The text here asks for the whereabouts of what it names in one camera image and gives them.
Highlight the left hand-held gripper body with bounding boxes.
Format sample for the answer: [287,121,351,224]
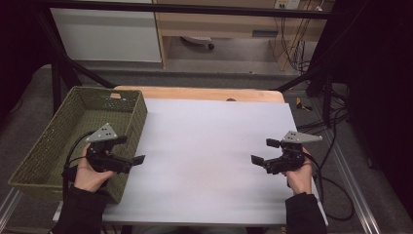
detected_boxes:
[85,122,133,175]

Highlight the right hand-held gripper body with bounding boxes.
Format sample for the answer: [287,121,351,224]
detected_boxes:
[263,130,323,176]

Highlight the green woven basket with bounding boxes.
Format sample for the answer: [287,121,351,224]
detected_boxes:
[8,86,149,205]

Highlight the person's right hand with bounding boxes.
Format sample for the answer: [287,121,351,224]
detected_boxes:
[282,147,315,196]

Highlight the person's left hand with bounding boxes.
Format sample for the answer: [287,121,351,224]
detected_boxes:
[73,143,117,193]

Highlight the yellow and black tool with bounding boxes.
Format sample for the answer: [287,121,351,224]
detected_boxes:
[295,97,314,112]

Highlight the white board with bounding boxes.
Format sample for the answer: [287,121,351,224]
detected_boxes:
[53,97,329,227]

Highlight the wooden table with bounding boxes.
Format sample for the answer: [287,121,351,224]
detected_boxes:
[113,85,286,104]

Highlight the white cabinet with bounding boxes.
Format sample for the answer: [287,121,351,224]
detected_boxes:
[50,8,163,63]

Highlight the black curtain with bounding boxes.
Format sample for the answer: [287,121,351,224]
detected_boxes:
[330,0,413,214]
[0,0,56,119]

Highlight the office chair base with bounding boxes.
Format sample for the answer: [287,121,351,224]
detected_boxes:
[180,35,215,51]

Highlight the light wooden desk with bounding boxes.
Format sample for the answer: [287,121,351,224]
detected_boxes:
[152,0,335,72]

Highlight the white power strip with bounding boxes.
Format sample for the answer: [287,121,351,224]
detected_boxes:
[274,0,302,11]

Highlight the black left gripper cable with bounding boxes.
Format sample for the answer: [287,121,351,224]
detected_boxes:
[62,131,95,196]

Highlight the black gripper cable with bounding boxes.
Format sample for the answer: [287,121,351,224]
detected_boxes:
[62,131,95,196]
[303,151,356,222]

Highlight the black floor cables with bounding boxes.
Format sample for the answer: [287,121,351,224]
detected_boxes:
[296,91,351,132]

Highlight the aluminium rail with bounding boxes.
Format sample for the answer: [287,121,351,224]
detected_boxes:
[319,128,382,234]
[0,187,24,230]

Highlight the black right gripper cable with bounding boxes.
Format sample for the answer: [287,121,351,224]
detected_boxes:
[303,151,356,222]

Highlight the black metal frame strut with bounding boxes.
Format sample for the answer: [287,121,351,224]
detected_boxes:
[35,9,117,115]
[274,0,371,130]

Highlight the bundle of hanging cables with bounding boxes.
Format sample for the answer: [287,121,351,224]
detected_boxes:
[274,0,325,75]

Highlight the black metal frame bar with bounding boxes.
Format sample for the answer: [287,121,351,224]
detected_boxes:
[35,0,335,20]

